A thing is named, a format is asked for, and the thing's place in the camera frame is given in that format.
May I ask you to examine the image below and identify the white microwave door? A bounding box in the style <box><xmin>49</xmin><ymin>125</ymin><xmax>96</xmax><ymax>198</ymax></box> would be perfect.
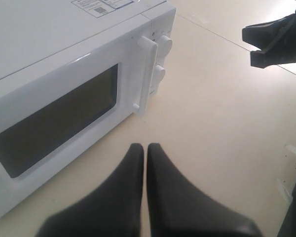
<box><xmin>0</xmin><ymin>35</ymin><xmax>159</xmax><ymax>221</ymax></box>

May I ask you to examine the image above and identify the blue white label sticker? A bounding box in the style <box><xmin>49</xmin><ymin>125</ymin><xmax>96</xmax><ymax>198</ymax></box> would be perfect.
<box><xmin>72</xmin><ymin>0</ymin><xmax>134</xmax><ymax>18</ymax></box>

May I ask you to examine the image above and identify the upper white control knob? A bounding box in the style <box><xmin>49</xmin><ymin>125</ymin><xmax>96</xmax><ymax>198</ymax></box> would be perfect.
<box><xmin>158</xmin><ymin>35</ymin><xmax>173</xmax><ymax>57</ymax></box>

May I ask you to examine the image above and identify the white microwave oven body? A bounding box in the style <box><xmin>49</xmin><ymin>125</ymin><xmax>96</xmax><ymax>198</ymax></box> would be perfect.
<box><xmin>0</xmin><ymin>0</ymin><xmax>163</xmax><ymax>97</ymax></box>

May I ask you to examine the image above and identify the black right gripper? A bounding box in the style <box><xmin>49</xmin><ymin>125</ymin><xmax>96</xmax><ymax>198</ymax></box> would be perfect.
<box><xmin>242</xmin><ymin>10</ymin><xmax>296</xmax><ymax>68</ymax></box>

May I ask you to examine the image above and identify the lower white timer knob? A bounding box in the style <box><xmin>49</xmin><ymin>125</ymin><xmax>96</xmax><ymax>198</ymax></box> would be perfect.
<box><xmin>152</xmin><ymin>65</ymin><xmax>166</xmax><ymax>85</ymax></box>

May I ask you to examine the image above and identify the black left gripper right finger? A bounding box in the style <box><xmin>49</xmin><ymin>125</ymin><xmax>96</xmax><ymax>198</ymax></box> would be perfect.
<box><xmin>147</xmin><ymin>143</ymin><xmax>262</xmax><ymax>237</ymax></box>

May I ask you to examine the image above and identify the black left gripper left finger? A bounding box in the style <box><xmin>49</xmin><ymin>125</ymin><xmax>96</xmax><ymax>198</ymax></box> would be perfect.
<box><xmin>37</xmin><ymin>143</ymin><xmax>144</xmax><ymax>237</ymax></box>

